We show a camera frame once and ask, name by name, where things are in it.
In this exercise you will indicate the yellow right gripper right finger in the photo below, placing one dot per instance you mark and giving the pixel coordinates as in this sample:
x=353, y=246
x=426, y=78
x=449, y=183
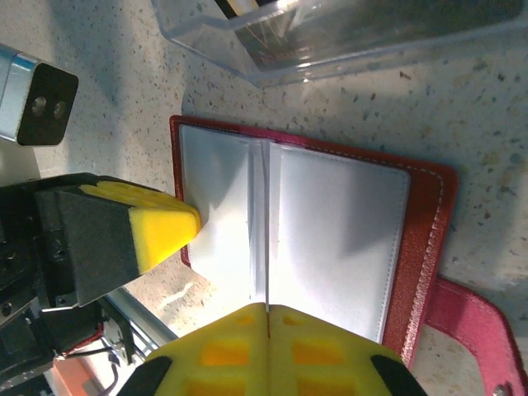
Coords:
x=330, y=363

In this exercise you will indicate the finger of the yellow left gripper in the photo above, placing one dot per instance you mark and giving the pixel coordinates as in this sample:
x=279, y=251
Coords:
x=161, y=235
x=107, y=181

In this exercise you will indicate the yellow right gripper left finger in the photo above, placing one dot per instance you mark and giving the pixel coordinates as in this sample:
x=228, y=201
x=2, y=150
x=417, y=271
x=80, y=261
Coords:
x=214, y=363

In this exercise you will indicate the red leather card holder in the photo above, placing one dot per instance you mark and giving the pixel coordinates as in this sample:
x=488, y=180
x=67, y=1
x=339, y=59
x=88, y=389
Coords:
x=425, y=247

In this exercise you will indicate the clear acrylic card box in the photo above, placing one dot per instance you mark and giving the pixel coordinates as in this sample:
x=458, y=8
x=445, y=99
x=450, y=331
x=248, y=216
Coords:
x=371, y=37

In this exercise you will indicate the aluminium front rail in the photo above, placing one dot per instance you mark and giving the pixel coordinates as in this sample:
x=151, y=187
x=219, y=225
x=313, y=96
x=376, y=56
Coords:
x=140, y=317

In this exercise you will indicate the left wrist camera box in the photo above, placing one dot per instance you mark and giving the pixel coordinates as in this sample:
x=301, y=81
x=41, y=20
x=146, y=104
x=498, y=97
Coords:
x=45, y=107

